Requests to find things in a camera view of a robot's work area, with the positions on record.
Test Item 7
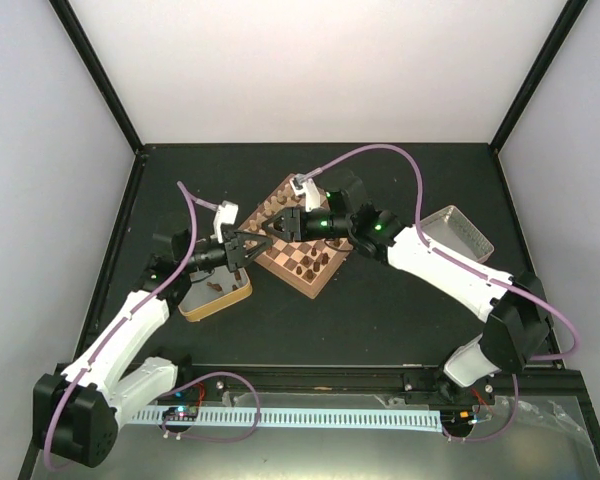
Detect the wooden chess board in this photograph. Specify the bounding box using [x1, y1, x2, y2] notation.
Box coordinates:
[240, 174, 352, 299]

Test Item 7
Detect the controller board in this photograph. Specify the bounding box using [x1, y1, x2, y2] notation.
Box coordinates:
[441, 410, 493, 427]
[162, 405, 198, 421]

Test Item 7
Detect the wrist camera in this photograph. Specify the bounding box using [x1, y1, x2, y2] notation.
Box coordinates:
[290, 174, 322, 212]
[213, 201, 239, 243]

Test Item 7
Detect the right controller board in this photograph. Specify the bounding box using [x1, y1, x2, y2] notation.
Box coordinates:
[441, 410, 493, 427]

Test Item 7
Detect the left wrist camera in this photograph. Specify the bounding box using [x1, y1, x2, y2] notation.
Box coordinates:
[213, 201, 239, 243]

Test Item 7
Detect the yellow tin box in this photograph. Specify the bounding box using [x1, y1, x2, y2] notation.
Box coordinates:
[179, 267, 253, 322]

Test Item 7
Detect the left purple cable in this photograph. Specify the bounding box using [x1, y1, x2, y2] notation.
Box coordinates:
[44, 180, 221, 472]

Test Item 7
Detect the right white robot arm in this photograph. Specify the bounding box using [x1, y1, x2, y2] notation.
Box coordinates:
[261, 170, 553, 403]

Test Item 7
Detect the purple cable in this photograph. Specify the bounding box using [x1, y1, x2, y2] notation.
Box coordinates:
[44, 180, 221, 472]
[299, 144, 581, 361]

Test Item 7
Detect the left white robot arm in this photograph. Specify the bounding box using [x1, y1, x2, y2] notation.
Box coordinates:
[32, 228, 272, 469]

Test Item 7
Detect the white slotted cable duct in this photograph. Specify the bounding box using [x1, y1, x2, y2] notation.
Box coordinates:
[130, 405, 442, 433]

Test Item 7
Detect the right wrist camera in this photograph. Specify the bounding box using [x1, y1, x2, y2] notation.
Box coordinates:
[290, 174, 322, 212]

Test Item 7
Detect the silver metal tray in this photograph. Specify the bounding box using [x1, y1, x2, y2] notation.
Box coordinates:
[421, 205, 495, 263]

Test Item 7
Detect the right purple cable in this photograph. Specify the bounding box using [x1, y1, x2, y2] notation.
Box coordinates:
[299, 144, 581, 361]

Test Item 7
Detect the left controller board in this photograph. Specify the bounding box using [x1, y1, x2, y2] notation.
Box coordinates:
[162, 405, 198, 421]

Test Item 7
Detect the black mounting rail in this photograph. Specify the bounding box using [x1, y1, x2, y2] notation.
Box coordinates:
[176, 365, 588, 406]

